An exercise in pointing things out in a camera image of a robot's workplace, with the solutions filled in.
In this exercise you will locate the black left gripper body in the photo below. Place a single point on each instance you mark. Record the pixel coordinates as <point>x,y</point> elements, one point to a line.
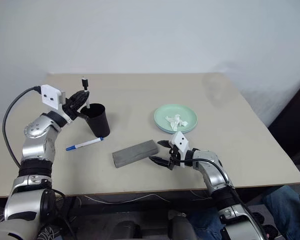
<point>71,110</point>

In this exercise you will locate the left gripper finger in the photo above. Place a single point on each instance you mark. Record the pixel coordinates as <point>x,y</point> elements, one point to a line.
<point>81,105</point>
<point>80,96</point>

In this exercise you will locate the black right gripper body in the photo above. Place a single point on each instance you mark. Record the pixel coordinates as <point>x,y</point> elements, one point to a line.
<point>173,157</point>

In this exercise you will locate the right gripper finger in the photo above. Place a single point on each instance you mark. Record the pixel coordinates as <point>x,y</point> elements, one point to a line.
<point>165,144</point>
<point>160,162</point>

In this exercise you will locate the white marker with black cap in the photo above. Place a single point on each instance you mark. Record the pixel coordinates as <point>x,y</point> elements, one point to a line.
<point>85,83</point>

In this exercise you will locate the white tissue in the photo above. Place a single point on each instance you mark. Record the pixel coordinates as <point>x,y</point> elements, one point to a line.
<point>175,121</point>

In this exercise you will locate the grey glasses case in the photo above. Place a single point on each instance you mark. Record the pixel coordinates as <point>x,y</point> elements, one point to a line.
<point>133,155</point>

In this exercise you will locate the green plate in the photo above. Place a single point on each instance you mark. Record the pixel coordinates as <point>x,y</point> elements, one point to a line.
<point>162,115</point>

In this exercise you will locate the white pen with blue cap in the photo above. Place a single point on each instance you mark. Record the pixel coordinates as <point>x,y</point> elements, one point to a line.
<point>87,143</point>

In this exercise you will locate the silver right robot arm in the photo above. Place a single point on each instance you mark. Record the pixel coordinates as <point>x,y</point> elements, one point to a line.
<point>210,165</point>

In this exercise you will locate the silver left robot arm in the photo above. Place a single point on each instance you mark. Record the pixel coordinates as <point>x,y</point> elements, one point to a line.
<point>37,147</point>

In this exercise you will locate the blue plate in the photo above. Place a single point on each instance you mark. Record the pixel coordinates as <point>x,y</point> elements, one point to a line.
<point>170,132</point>

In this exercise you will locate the black plastic cup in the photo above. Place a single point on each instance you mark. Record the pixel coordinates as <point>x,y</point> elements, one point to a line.
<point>98,125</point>

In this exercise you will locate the blue jeans leg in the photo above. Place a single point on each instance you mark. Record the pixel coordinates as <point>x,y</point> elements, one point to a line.
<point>282,207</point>
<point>205,225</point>

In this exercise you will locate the dark furniture piece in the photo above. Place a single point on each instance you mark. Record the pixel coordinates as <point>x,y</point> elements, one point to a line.
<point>295,120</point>

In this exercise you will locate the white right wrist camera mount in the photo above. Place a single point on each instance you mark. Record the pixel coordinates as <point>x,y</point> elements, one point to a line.
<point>180,141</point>

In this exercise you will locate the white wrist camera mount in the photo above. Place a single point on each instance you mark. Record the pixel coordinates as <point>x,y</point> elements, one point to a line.
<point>180,141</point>
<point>50,96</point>

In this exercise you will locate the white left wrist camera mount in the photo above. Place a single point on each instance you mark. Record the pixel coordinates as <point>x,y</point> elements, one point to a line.
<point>50,96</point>

